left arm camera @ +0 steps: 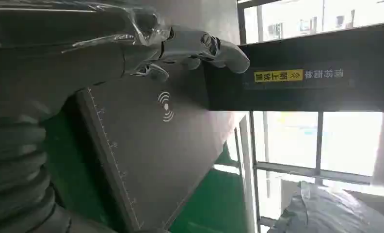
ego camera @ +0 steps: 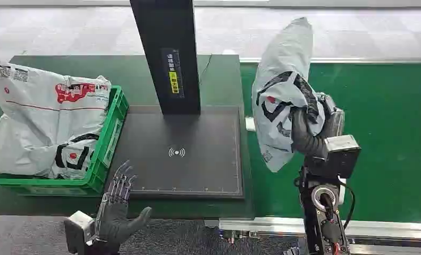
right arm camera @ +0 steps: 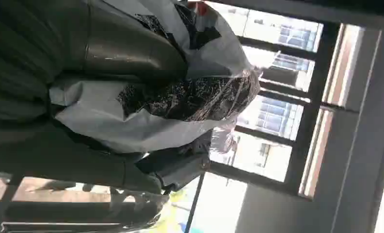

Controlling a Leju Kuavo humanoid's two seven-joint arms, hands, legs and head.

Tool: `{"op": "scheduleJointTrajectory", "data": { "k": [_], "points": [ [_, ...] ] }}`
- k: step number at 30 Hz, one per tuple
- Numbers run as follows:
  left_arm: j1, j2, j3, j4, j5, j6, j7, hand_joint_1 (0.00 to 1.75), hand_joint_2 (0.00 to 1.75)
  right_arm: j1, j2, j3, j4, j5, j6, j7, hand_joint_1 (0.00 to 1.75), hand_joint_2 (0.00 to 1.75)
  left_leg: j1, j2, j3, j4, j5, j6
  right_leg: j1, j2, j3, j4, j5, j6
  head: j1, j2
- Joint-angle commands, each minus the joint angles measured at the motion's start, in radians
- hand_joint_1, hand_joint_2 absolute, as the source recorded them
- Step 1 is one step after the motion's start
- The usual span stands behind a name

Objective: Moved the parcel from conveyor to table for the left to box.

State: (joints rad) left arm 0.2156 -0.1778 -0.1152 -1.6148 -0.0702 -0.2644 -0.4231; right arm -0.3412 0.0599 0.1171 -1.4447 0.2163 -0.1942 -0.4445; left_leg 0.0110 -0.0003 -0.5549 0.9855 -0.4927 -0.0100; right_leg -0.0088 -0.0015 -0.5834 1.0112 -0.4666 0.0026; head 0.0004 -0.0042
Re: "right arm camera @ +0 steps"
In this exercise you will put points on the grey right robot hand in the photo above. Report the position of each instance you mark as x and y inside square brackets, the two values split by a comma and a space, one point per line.
[127, 48]

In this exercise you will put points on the ribbed grey right arm sleeve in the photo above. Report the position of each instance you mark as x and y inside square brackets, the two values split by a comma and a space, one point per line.
[18, 64]

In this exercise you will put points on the thin black pole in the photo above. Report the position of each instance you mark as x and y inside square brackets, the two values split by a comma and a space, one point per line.
[194, 201]

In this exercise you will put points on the dark metal rack frame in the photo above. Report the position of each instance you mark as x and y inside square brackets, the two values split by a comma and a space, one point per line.
[50, 213]

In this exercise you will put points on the black window frame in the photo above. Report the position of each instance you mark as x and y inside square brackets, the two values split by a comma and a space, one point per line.
[310, 112]

